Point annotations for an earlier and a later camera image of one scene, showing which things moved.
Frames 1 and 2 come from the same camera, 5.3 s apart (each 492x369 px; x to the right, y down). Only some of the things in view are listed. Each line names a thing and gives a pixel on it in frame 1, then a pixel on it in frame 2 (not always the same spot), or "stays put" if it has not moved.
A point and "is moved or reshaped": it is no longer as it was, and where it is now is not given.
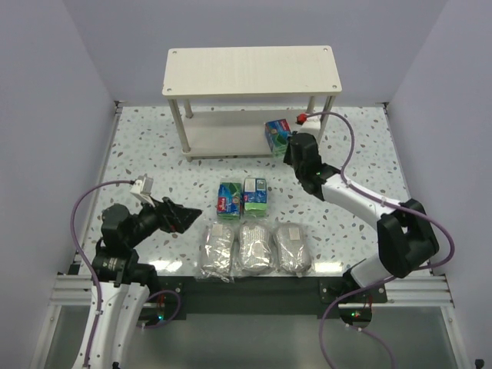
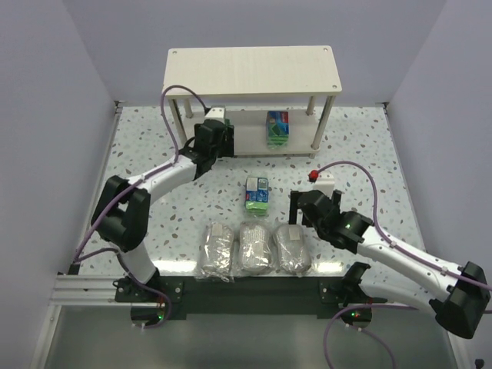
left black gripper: (166, 215) → (221, 139)
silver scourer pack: (217, 253) stays put
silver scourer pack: (293, 247) stays put
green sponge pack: (229, 197) → (229, 129)
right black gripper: (294, 150) → (307, 204)
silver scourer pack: (255, 253) stays put
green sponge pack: (277, 132) is moved or reshaped
